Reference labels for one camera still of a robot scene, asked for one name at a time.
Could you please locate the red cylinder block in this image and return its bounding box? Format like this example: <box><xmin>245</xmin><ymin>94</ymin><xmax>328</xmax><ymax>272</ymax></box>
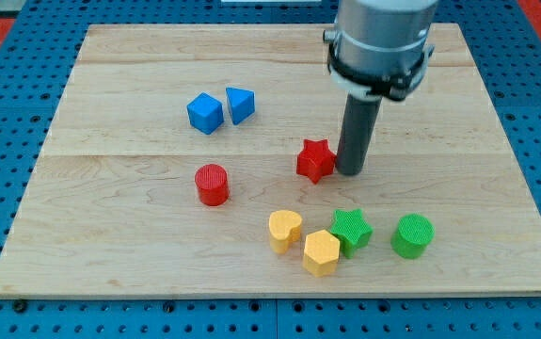
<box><xmin>195</xmin><ymin>164</ymin><xmax>230</xmax><ymax>206</ymax></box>

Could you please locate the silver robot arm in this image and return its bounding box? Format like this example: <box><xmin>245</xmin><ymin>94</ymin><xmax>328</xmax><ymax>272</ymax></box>
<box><xmin>323</xmin><ymin>0</ymin><xmax>438</xmax><ymax>176</ymax></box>

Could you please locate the red star block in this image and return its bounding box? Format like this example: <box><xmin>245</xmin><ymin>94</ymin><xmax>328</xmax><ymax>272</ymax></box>
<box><xmin>296</xmin><ymin>139</ymin><xmax>336</xmax><ymax>185</ymax></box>

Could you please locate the yellow hexagon block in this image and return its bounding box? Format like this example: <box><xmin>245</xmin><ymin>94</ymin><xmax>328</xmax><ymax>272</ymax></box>
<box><xmin>302</xmin><ymin>230</ymin><xmax>341</xmax><ymax>277</ymax></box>

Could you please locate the green cylinder block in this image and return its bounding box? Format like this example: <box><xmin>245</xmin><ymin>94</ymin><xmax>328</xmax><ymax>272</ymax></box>
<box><xmin>390</xmin><ymin>214</ymin><xmax>435</xmax><ymax>259</ymax></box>

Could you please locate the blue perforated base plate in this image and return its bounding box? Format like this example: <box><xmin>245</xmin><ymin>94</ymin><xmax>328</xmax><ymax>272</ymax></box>
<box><xmin>0</xmin><ymin>0</ymin><xmax>541</xmax><ymax>338</ymax></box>

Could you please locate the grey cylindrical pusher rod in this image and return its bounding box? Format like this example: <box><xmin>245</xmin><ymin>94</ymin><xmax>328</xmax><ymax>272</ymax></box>
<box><xmin>335</xmin><ymin>95</ymin><xmax>381</xmax><ymax>176</ymax></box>

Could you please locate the wooden board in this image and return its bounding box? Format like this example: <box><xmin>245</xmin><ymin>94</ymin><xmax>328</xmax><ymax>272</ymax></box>
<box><xmin>0</xmin><ymin>24</ymin><xmax>541</xmax><ymax>299</ymax></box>

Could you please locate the green star block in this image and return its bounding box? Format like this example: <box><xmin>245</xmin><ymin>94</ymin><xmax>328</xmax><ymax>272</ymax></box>
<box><xmin>329</xmin><ymin>209</ymin><xmax>374</xmax><ymax>259</ymax></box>

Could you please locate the yellow heart block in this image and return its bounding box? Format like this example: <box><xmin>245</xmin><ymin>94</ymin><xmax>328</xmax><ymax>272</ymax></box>
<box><xmin>268</xmin><ymin>210</ymin><xmax>303</xmax><ymax>254</ymax></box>

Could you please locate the blue cube block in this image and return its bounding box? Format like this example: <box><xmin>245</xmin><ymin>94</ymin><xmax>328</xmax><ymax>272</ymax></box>
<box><xmin>186</xmin><ymin>92</ymin><xmax>224</xmax><ymax>135</ymax></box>

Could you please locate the blue triangle block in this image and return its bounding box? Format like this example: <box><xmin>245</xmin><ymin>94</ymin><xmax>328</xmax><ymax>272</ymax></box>
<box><xmin>226</xmin><ymin>88</ymin><xmax>255</xmax><ymax>125</ymax></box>

